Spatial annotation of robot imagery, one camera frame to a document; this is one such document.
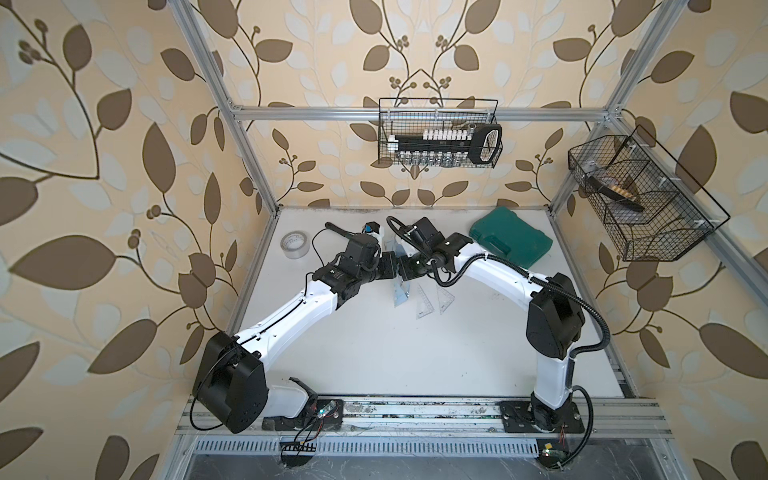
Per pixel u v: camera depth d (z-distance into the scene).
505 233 1.09
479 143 0.84
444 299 0.96
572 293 0.51
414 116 0.91
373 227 0.73
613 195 0.74
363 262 0.62
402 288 0.81
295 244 1.10
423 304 0.95
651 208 0.73
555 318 0.49
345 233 1.13
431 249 0.68
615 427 0.74
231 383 0.41
